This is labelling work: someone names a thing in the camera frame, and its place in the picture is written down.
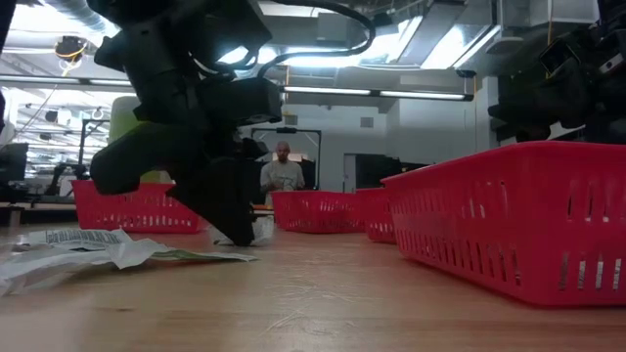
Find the long tube light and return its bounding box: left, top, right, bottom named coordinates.
left=0, top=74, right=474, bottom=102

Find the long plain white packet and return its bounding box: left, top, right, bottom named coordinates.
left=0, top=238, right=168, bottom=295

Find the bright ceiling light panel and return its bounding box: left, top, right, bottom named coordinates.
left=219, top=14, right=501, bottom=70

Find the person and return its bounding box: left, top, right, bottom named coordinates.
left=259, top=140, right=307, bottom=195

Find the white packet black print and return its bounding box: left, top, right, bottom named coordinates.
left=209, top=217, right=276, bottom=247
left=27, top=228, right=134, bottom=252

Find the green striped white packet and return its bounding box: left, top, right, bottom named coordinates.
left=156, top=248, right=259, bottom=263

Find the black monitor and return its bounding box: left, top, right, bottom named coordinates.
left=0, top=142, right=29, bottom=186

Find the black cabinet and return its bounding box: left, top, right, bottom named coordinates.
left=354, top=154, right=432, bottom=190

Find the coiled yellow ceiling cable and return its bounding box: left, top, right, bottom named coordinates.
left=53, top=34, right=90, bottom=77

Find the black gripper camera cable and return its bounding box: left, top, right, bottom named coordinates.
left=214, top=0, right=378, bottom=79

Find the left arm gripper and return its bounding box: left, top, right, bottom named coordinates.
left=89, top=76, right=285, bottom=248

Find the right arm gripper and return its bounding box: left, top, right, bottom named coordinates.
left=487, top=27, right=626, bottom=144

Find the green white wipes canister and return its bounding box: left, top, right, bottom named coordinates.
left=108, top=96, right=173, bottom=185

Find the black gantry frame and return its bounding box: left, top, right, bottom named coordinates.
left=248, top=126, right=323, bottom=193

